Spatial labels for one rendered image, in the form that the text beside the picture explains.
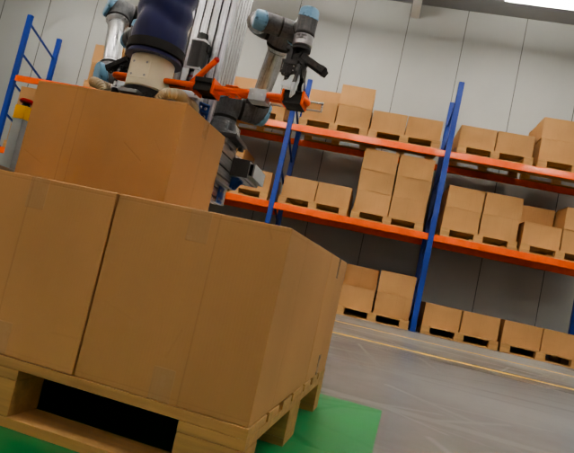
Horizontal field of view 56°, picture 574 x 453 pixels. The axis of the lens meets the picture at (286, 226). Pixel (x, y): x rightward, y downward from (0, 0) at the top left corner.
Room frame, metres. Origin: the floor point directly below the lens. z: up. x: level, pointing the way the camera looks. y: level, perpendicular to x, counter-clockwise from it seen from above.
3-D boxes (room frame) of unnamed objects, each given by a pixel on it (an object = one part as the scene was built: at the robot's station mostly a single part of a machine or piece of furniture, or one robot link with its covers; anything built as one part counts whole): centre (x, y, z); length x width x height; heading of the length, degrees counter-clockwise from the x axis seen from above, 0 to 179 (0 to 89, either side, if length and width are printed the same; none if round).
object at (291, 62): (1.94, 0.10, 1.21); 0.09 x 0.08 x 0.12; 75
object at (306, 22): (1.95, 0.09, 1.37); 0.09 x 0.08 x 0.11; 15
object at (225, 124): (2.63, 0.41, 1.09); 0.15 x 0.15 x 0.10
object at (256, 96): (1.97, 0.20, 1.07); 0.07 x 0.07 x 0.04; 75
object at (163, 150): (2.08, 0.66, 0.74); 0.60 x 0.40 x 0.40; 76
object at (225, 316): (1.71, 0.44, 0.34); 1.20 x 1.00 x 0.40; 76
